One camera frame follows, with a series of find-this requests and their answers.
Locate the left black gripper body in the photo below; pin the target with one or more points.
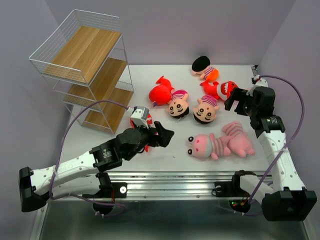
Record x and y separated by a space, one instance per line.
147 138

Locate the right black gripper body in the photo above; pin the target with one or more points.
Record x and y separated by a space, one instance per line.
245 106

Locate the aluminium rail frame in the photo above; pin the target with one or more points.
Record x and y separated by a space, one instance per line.
165 186

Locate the red shark plush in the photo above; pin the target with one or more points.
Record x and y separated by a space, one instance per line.
220 91
149 121

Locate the red whale plush back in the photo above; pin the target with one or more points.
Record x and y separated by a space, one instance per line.
161 94

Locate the boy doll pink hat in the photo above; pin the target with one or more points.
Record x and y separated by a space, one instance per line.
178 106
206 111

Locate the pink frog plush striped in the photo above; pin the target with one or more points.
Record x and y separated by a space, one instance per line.
203 146

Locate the boy doll black hair orange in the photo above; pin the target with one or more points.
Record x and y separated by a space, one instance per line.
203 69

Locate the pink plush lying right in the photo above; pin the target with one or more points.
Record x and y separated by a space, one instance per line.
240 144

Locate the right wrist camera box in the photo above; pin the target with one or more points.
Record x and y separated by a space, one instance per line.
258 81

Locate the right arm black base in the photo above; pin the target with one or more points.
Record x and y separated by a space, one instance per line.
231 189

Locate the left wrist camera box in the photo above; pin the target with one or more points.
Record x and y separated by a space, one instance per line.
139 117

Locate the red shark plush right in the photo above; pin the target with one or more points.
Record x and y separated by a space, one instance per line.
220 91

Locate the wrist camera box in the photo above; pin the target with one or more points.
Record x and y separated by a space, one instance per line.
139 117
258 81

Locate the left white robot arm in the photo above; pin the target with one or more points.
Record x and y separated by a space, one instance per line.
86 177

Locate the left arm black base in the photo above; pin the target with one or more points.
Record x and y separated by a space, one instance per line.
104 197

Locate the red shark plush left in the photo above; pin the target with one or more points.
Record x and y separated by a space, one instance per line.
149 121

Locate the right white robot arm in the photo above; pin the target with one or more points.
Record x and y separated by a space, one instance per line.
280 191

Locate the white wire wooden shelf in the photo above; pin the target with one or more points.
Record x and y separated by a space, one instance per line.
86 57

